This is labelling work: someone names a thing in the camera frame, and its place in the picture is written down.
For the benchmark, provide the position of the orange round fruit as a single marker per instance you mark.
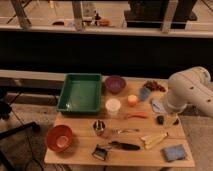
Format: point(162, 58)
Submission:
point(132, 100)

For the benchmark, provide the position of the metal cup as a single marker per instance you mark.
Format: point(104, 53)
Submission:
point(99, 127)

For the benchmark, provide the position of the orange carrot toy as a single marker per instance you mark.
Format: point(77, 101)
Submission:
point(137, 114)

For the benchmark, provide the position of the orange bowl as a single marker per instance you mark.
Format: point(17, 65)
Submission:
point(59, 138)

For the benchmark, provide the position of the green plastic tray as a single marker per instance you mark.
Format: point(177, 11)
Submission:
point(80, 94)

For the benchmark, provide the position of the light blue cloth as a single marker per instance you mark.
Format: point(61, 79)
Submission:
point(157, 106)

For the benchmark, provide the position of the white plastic cup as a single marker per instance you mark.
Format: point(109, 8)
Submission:
point(112, 106)

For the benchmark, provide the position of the blue sponge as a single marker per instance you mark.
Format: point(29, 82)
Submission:
point(173, 153)

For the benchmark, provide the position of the purple bowl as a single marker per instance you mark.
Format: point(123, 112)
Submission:
point(115, 84)

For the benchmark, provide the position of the metal fork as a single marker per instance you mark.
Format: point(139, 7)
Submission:
point(120, 131)

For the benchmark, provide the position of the red grapes bunch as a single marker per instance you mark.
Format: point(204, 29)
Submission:
point(154, 86)

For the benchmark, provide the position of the black rectangular block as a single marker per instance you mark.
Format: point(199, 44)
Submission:
point(160, 119)

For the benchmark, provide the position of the wooden table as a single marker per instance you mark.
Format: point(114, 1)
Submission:
point(123, 141)

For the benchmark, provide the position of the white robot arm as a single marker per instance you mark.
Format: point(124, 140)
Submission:
point(189, 86)

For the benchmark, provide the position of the yellow banana toy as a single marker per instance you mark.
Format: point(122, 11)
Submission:
point(151, 140)

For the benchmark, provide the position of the blue scrub brush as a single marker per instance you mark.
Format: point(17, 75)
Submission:
point(144, 93)

